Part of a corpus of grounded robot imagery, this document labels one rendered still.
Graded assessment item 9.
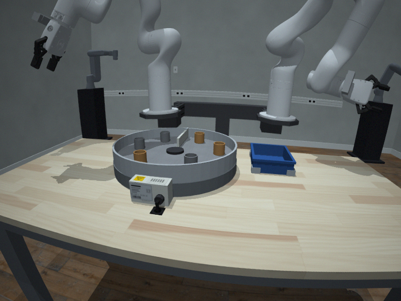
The bronze bushing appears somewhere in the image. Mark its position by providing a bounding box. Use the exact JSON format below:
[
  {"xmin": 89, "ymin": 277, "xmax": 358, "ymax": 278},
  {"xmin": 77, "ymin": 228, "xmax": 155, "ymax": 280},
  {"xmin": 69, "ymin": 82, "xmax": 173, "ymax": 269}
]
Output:
[
  {"xmin": 194, "ymin": 132, "xmax": 205, "ymax": 143},
  {"xmin": 133, "ymin": 149, "xmax": 147, "ymax": 163},
  {"xmin": 213, "ymin": 141, "xmax": 225, "ymax": 156}
]

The blue shallow tray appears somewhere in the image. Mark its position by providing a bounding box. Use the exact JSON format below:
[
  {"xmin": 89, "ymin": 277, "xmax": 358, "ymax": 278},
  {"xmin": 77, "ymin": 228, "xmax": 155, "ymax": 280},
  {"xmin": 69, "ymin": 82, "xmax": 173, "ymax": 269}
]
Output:
[{"xmin": 251, "ymin": 143, "xmax": 296, "ymax": 175}]

